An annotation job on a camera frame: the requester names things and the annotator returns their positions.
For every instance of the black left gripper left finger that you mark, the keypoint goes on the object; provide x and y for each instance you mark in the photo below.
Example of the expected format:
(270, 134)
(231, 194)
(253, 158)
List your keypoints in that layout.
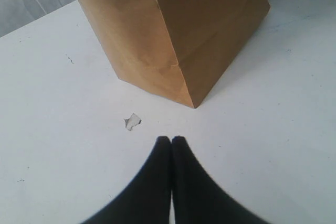
(147, 198)

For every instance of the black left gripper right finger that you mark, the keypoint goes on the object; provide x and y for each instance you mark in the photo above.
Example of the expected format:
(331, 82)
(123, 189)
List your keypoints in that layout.
(196, 197)

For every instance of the brown paper bag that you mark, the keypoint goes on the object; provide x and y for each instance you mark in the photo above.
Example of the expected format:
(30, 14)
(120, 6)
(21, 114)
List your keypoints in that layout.
(177, 49)

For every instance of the clear plastic scrap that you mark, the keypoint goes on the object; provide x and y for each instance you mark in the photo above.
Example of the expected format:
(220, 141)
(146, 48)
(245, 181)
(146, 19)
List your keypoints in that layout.
(132, 121)

